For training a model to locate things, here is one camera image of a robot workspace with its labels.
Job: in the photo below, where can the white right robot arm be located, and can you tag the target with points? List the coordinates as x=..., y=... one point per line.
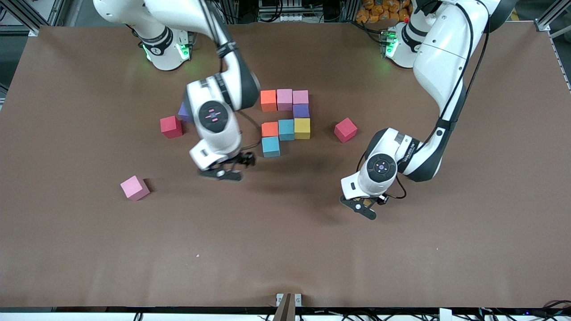
x=214, y=116

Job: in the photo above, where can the pink foam cube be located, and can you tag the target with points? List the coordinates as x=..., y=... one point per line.
x=284, y=99
x=134, y=188
x=300, y=96

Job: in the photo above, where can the yellow foam cube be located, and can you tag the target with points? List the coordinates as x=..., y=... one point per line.
x=302, y=128
x=368, y=203

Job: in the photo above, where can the bracket with brown post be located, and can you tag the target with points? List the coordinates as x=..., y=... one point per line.
x=285, y=312

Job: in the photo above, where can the orange fruit net bag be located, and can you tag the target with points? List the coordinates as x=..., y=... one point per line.
x=379, y=12

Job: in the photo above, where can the orange foam cube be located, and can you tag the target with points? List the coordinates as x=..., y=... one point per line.
x=268, y=100
x=269, y=129

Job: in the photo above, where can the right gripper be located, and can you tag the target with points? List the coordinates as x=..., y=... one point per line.
x=244, y=159

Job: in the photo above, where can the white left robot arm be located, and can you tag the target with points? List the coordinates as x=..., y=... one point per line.
x=441, y=53

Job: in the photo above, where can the brown table cover sheet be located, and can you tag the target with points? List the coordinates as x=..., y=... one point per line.
x=285, y=232

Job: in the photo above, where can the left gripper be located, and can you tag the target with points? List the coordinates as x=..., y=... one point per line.
x=382, y=199

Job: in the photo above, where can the white label tag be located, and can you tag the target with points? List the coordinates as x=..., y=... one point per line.
x=445, y=314

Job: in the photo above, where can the purple foam cube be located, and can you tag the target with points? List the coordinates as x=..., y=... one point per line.
x=301, y=111
x=184, y=113

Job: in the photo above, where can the narrow white power strip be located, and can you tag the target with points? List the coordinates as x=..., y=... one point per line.
x=291, y=18

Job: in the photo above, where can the magenta red foam cube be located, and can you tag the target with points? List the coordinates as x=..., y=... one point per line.
x=345, y=130

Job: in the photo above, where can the blue foam cube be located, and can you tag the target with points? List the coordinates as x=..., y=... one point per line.
x=271, y=146
x=286, y=129

